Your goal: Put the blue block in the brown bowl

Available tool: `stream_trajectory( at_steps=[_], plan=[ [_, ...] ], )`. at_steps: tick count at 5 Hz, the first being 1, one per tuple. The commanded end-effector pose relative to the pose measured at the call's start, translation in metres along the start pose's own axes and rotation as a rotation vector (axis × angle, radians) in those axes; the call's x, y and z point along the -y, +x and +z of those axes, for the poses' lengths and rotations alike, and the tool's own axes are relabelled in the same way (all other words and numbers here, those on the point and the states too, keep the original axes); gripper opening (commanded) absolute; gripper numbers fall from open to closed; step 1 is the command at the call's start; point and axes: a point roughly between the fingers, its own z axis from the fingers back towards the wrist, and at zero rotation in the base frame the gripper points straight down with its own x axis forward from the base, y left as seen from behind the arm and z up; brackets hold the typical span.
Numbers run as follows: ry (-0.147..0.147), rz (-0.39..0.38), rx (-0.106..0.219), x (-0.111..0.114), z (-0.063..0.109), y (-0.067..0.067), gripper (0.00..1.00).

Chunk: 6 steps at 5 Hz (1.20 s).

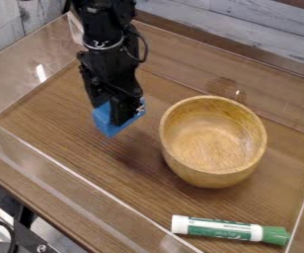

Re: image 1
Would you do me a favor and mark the blue foam block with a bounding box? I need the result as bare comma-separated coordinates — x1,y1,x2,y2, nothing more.
91,99,146,137

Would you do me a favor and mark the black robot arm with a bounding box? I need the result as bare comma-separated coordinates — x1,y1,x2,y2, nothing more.
71,0,150,127

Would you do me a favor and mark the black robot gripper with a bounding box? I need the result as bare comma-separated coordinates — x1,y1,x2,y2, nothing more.
76,28,149,127

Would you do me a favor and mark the clear acrylic tray wall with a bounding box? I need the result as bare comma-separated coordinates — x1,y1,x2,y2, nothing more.
0,14,304,253

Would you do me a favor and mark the green white marker pen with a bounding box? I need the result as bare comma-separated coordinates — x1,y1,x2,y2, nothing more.
170,214,290,246

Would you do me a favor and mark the black metal stand bracket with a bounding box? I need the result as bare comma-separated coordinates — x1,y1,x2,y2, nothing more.
12,206,59,253

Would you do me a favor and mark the black cable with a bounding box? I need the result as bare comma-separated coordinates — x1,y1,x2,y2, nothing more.
0,218,20,253

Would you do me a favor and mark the brown wooden bowl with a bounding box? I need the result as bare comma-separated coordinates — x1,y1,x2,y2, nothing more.
158,95,267,189

